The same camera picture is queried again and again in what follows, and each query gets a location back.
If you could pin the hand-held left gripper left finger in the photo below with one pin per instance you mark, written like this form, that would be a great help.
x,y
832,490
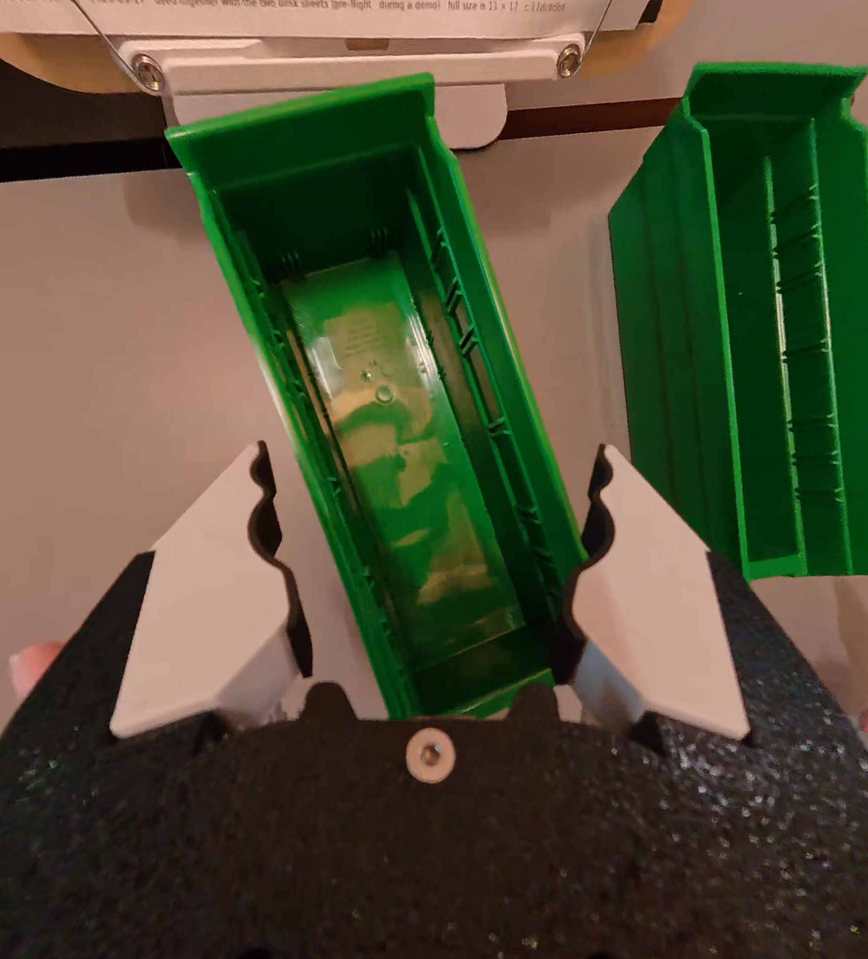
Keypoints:
x,y
209,622

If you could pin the green plastic bin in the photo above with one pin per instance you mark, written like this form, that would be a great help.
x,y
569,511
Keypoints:
x,y
419,487
704,337

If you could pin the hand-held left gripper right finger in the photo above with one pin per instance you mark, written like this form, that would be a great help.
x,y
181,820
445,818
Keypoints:
x,y
651,622

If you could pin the grey desk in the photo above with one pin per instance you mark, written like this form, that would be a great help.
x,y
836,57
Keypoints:
x,y
67,337

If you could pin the instruction sheet on wooden board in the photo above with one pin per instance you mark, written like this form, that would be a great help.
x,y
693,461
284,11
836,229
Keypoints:
x,y
52,64

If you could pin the printed instruction sheet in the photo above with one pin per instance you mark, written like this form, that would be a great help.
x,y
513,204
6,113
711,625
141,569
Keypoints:
x,y
329,19

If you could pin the white clipboard stand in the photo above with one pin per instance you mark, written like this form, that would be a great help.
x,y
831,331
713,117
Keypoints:
x,y
329,64

